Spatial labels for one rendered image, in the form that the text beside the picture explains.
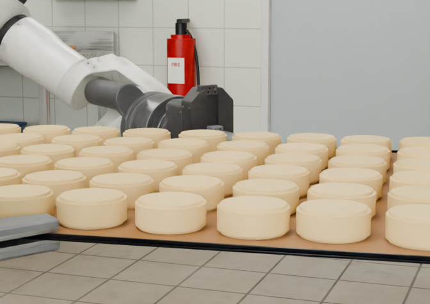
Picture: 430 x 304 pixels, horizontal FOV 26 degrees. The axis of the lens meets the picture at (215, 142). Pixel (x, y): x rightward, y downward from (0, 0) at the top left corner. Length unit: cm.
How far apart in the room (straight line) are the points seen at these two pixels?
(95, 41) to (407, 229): 449
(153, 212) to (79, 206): 5
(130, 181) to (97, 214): 7
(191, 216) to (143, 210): 3
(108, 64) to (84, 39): 387
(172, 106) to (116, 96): 9
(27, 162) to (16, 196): 14
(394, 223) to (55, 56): 71
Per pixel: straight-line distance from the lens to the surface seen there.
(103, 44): 503
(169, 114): 107
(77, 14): 518
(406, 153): 86
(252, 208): 62
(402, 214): 62
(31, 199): 67
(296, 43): 477
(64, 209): 66
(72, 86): 121
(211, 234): 63
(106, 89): 115
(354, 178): 73
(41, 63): 124
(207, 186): 69
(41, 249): 64
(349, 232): 61
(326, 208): 63
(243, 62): 483
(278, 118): 483
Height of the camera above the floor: 116
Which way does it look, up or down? 9 degrees down
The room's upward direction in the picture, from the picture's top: straight up
